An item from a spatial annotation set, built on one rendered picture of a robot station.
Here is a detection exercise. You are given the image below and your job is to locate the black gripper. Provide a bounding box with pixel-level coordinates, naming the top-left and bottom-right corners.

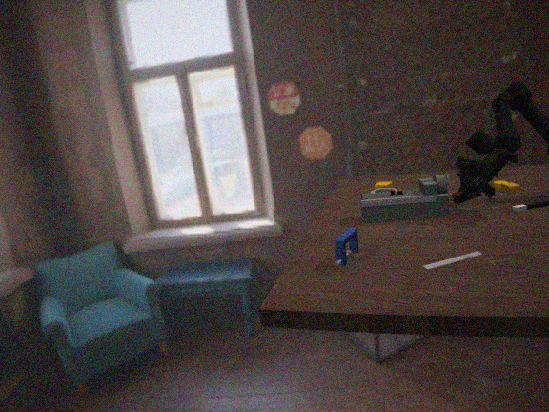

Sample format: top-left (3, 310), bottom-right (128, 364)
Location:
top-left (453, 159), bottom-right (499, 205)

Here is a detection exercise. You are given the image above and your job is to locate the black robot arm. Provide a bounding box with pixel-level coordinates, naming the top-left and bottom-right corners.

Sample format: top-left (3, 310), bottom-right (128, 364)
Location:
top-left (455, 81), bottom-right (549, 177)

